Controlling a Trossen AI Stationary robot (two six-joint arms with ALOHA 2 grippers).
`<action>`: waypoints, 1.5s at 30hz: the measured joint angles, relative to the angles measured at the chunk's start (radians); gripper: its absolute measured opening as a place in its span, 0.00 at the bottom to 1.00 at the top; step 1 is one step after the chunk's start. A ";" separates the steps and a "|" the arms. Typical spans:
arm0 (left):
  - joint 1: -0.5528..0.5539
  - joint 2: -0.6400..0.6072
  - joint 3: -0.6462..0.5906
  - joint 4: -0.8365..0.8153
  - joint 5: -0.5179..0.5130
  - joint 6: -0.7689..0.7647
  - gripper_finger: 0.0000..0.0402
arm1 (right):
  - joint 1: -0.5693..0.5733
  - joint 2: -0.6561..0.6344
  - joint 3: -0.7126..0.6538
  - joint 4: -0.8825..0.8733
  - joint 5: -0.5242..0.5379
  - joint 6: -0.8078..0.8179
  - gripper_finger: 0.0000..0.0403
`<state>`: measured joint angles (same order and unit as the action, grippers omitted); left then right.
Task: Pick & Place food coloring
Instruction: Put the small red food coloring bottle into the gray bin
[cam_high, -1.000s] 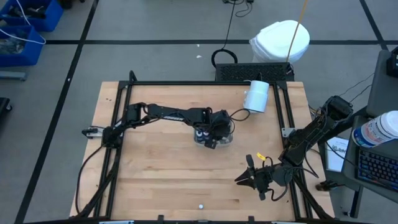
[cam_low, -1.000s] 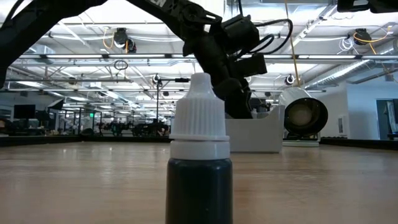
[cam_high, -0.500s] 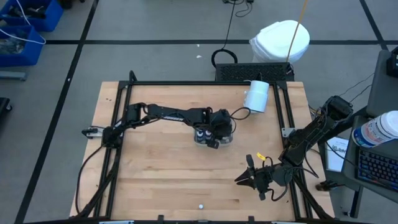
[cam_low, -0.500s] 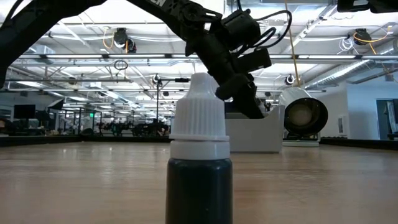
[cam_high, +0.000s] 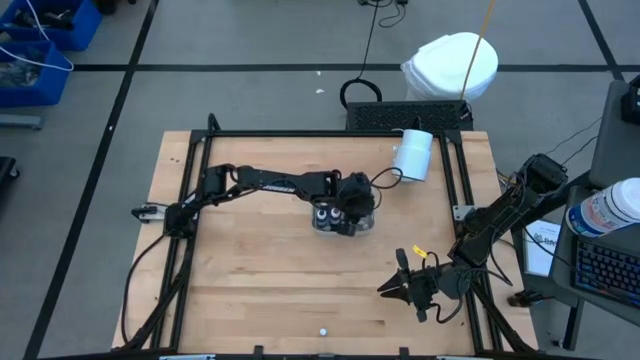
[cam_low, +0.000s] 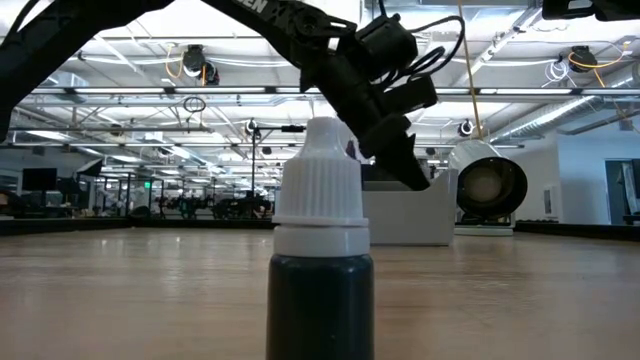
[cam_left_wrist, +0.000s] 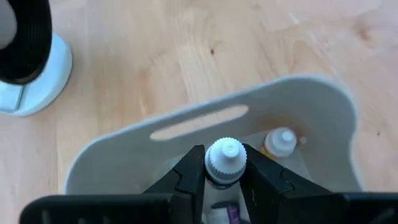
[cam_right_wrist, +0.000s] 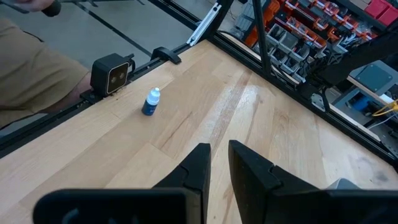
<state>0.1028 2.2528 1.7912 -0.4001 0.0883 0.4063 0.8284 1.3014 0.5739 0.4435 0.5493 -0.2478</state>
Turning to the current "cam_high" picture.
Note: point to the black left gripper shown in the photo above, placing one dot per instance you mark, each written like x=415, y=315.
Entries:
x=357, y=197

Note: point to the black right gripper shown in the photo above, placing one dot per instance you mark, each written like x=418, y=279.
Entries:
x=422, y=287

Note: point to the large purple food coloring bottle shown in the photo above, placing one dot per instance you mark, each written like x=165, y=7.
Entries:
x=335, y=214

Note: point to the large black food coloring bottle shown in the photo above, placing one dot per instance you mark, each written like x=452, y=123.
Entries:
x=322, y=215

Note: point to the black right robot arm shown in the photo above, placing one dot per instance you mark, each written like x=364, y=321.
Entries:
x=500, y=215

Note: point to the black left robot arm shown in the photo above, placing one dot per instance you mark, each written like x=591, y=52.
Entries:
x=270, y=182

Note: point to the clear plastic tray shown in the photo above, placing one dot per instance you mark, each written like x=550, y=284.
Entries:
x=369, y=226

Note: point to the black perforated computer case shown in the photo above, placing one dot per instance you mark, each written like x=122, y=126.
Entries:
x=390, y=117

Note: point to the white paper sheet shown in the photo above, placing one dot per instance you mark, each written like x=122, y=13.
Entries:
x=537, y=250

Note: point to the white lined trash bin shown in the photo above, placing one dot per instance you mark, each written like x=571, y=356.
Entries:
x=445, y=65

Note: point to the grey computer cart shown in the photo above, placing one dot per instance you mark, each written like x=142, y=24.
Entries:
x=562, y=280

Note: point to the black keyboard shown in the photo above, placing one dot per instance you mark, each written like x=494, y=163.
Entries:
x=605, y=270

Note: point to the white wipes canister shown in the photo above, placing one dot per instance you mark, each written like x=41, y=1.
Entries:
x=607, y=207

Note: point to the grey side table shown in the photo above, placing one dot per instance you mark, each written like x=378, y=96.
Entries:
x=612, y=140

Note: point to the black device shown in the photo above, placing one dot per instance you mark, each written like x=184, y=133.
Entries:
x=632, y=102

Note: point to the blue storage bin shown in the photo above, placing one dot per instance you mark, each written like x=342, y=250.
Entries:
x=50, y=85
x=75, y=30

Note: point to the grey metal bar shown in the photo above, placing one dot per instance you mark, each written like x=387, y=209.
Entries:
x=20, y=121

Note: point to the black metal table frame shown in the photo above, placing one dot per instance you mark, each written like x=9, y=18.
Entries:
x=325, y=134

